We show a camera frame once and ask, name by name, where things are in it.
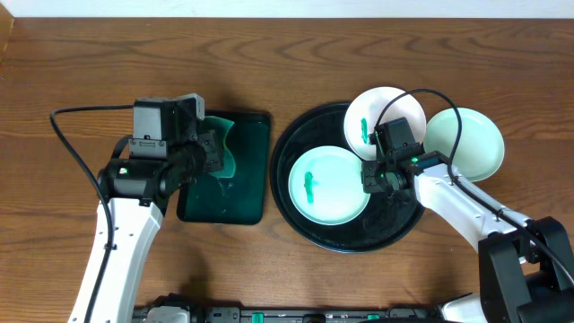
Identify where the mint plate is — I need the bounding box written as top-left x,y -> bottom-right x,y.
423,108 -> 505,182
288,145 -> 370,226

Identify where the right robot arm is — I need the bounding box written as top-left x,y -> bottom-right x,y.
361,152 -> 573,323

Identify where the white plate top right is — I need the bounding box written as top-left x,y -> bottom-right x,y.
344,87 -> 427,161

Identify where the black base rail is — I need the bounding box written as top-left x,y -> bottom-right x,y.
132,305 -> 446,323

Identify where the green sponge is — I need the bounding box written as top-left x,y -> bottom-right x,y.
201,116 -> 236,179

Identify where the black round tray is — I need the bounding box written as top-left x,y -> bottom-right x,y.
269,101 -> 424,253

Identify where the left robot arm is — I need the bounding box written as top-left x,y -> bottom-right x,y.
69,130 -> 224,322

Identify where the black rectangular tray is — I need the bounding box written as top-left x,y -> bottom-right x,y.
177,110 -> 271,225

